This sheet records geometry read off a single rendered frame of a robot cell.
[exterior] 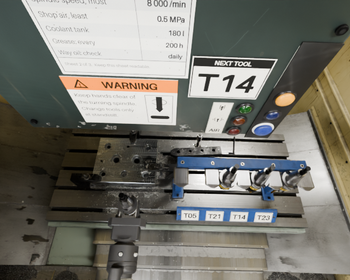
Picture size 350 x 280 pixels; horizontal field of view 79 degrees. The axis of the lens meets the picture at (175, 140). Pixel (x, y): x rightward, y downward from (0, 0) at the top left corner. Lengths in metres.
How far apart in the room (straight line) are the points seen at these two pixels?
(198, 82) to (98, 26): 0.13
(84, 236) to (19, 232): 0.32
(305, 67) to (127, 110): 0.25
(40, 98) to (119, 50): 0.16
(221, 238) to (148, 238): 0.37
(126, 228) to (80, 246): 0.69
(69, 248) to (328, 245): 1.32
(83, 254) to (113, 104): 1.13
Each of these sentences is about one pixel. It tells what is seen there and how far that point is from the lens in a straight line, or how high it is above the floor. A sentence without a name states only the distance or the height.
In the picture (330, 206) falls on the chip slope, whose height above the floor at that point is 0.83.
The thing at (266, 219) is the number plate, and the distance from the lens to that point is 1.10.
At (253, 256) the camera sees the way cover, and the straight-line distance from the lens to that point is 1.28.
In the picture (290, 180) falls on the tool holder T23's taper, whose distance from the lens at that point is 0.83.
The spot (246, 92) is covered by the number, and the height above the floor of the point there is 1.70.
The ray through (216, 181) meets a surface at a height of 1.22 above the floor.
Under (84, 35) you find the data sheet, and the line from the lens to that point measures 0.27.
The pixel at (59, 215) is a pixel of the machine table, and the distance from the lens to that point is 1.15.
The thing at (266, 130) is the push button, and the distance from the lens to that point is 0.39.
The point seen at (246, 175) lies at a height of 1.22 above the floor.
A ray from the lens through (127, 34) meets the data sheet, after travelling 0.25.
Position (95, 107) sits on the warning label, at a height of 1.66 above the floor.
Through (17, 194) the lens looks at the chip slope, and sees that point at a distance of 1.50.
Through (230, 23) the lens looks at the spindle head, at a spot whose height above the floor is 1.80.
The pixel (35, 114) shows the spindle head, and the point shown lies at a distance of 0.42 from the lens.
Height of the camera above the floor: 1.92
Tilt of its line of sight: 60 degrees down
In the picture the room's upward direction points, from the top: 3 degrees clockwise
